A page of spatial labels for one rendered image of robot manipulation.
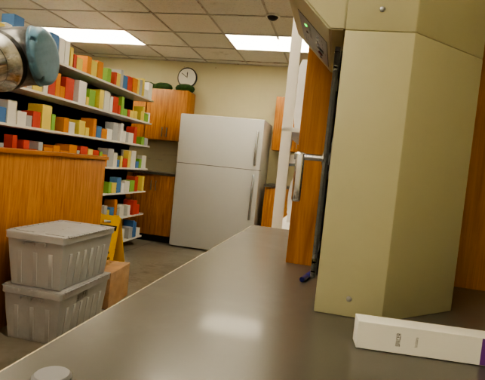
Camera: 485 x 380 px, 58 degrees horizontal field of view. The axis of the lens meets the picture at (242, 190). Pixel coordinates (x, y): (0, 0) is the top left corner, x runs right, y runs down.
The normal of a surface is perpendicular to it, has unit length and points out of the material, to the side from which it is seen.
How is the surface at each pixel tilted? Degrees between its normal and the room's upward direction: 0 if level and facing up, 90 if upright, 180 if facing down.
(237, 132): 90
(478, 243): 90
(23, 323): 96
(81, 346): 0
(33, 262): 96
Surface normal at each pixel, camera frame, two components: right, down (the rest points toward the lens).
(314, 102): -0.21, 0.03
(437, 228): 0.54, 0.10
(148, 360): 0.10, -0.99
